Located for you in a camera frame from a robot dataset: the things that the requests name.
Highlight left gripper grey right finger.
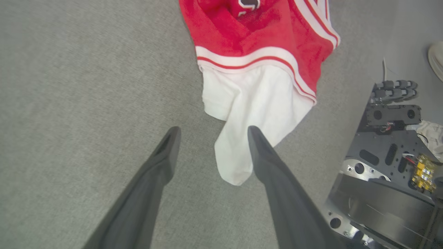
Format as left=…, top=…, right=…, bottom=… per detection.
left=247, top=126, right=353, bottom=249

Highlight yellow circuit board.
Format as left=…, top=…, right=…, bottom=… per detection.
left=412, top=154, right=437, bottom=193

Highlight crumpled white cloth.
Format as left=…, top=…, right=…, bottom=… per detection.
left=407, top=120, right=443, bottom=163

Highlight black robot wheeled base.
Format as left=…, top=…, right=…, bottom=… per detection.
left=324, top=83, right=443, bottom=249

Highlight white shoe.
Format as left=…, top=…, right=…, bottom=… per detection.
left=427, top=41, right=443, bottom=83

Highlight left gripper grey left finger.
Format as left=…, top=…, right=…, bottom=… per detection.
left=82, top=126, right=181, bottom=249

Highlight black omni wheel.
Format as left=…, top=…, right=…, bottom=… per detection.
left=372, top=80, right=418, bottom=104

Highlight red and white jersey garment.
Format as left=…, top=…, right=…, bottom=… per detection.
left=179, top=0, right=341, bottom=186

